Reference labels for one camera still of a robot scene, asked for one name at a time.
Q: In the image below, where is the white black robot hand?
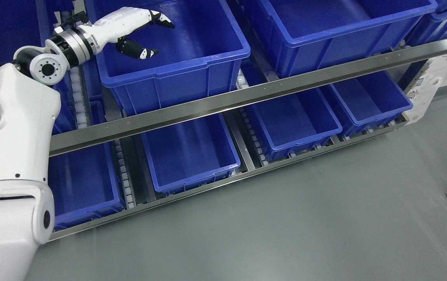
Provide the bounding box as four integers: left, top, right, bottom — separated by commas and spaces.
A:
81, 7, 175, 60

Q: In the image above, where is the upper right blue bin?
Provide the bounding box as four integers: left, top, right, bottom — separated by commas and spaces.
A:
243, 0, 438, 78

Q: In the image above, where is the steel shelf rail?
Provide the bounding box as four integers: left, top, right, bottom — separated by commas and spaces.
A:
0, 44, 447, 177

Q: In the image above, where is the far right lower blue bin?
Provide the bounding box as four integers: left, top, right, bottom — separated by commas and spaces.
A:
320, 71, 413, 137

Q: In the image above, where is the upper middle blue bin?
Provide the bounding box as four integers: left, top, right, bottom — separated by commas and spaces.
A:
85, 0, 251, 117

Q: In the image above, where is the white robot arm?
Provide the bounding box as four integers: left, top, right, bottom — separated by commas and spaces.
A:
0, 11, 97, 281

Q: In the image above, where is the lower middle blue bin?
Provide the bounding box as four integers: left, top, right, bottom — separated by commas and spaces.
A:
140, 114, 241, 196

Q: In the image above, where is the blue bin lower left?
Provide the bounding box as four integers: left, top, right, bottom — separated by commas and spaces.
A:
48, 142, 126, 231

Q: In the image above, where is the white sign board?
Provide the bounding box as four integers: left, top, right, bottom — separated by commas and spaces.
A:
403, 54, 447, 125

